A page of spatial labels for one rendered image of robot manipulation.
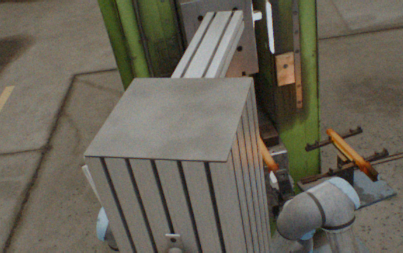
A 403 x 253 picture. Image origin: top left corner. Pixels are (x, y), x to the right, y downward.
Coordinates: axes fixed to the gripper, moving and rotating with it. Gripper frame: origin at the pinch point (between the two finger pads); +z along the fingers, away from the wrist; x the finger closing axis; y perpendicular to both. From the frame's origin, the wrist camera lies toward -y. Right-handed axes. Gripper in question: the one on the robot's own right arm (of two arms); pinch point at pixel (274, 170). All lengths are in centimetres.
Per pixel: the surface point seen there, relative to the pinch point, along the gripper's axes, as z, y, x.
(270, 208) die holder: 38, 57, 4
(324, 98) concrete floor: 204, 106, 103
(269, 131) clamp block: 46.6, 13.6, 10.9
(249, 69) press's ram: 40.4, -27.4, 3.6
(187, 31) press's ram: 39, -53, -21
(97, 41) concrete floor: 441, 96, -98
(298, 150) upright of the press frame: 57, 38, 29
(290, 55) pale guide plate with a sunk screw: 53, -23, 27
